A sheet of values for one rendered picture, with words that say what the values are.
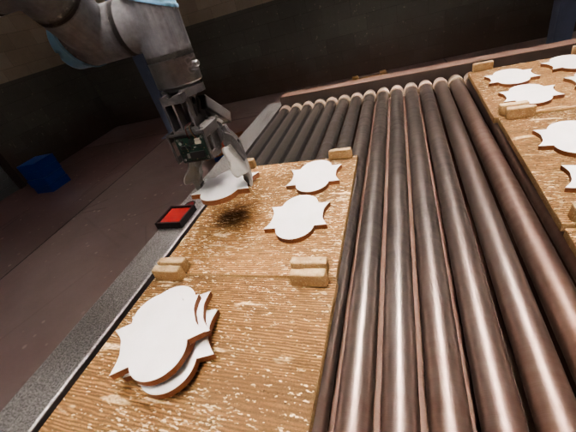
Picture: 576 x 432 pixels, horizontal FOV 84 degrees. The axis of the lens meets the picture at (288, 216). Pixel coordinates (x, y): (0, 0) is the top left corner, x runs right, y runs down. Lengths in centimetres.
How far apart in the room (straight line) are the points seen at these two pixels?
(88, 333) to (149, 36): 50
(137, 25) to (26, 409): 58
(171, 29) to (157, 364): 46
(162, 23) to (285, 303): 44
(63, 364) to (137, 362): 22
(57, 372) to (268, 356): 36
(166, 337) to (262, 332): 13
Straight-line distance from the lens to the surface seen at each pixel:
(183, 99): 56
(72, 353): 68
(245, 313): 51
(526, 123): 93
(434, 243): 58
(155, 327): 50
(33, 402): 67
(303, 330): 46
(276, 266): 56
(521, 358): 48
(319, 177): 75
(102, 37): 59
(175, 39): 56
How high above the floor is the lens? 131
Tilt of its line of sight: 34 degrees down
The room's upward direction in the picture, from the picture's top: 17 degrees counter-clockwise
